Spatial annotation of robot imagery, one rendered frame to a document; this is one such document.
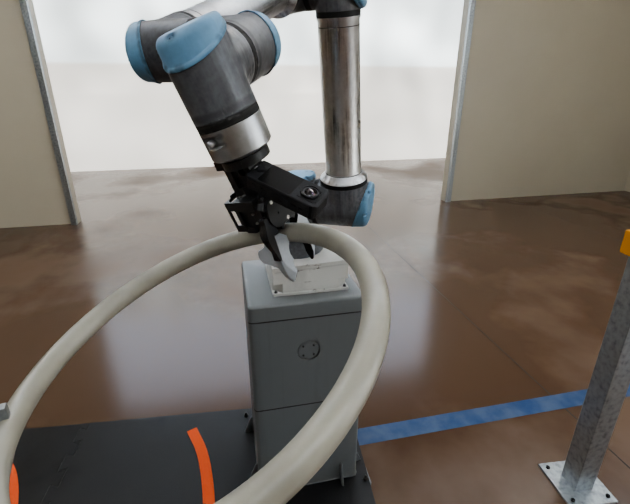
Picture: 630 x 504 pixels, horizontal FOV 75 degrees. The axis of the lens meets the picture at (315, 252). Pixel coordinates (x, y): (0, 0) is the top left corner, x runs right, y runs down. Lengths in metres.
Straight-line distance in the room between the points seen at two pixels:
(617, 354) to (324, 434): 1.51
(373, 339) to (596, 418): 1.59
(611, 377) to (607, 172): 6.17
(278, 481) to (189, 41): 0.46
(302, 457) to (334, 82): 1.00
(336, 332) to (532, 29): 5.61
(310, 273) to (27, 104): 4.56
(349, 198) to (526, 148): 5.56
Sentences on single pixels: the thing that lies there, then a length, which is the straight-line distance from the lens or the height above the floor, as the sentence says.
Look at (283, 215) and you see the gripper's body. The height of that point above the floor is 1.33.
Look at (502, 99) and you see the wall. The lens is 6.36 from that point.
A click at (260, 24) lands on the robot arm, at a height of 1.59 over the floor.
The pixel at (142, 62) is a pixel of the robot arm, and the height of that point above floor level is 1.54.
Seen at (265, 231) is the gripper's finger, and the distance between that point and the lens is 0.59.
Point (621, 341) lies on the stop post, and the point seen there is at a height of 0.71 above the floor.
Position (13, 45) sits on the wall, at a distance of 5.55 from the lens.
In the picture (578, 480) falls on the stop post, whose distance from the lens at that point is 2.11.
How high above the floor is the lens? 1.50
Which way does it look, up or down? 22 degrees down
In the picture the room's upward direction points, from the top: straight up
